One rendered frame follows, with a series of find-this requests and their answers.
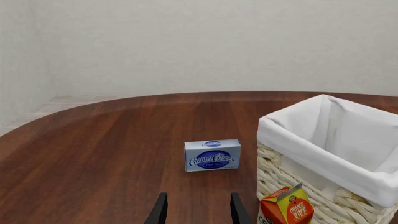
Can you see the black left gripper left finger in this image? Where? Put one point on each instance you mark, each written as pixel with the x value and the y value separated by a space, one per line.
pixel 159 211

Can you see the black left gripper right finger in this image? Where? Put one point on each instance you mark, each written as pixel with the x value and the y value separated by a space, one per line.
pixel 238 211

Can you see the woven basket with white liner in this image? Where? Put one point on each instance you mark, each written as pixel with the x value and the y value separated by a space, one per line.
pixel 326 149

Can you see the orange juice carton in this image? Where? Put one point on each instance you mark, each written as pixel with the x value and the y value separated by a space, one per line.
pixel 287 206

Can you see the blue cream cheese box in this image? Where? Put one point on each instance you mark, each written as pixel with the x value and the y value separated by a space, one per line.
pixel 213 155

